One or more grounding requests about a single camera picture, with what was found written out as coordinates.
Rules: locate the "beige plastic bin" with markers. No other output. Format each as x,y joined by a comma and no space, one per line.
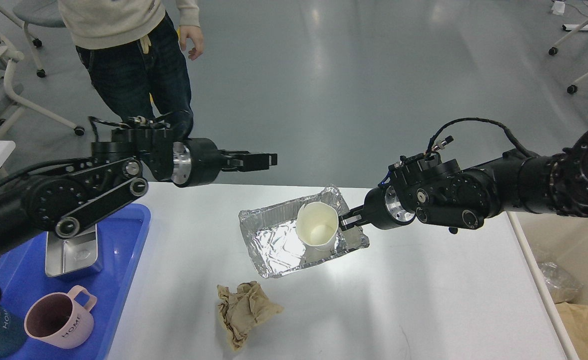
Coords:
563,240

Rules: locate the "white paper cup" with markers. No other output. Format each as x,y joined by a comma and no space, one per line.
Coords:
317,224

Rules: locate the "clear plastic bag in bin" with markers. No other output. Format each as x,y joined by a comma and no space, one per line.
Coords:
563,286

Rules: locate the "brown paper in bin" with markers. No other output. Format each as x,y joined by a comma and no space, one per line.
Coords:
575,320

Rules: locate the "brown paper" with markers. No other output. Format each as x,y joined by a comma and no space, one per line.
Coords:
575,320
241,311

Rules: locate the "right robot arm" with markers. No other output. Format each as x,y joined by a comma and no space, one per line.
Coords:
425,188

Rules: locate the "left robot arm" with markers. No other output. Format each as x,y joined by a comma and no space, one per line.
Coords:
68,196

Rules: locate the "stainless steel rectangular tray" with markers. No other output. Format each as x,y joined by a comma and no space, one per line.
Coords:
73,258

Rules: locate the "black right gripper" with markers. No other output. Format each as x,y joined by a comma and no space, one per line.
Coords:
382,208

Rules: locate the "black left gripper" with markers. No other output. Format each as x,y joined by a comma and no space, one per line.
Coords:
197,161

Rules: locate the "grey chair with castors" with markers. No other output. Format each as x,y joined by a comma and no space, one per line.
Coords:
39,13

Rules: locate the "aluminium foil tray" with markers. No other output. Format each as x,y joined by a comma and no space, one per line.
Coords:
275,249

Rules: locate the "pink home mug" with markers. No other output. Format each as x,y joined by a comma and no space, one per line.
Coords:
62,319

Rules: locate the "person in dark jeans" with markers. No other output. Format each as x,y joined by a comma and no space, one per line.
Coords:
136,56

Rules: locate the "blue plastic tray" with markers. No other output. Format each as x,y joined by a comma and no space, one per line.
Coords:
23,281

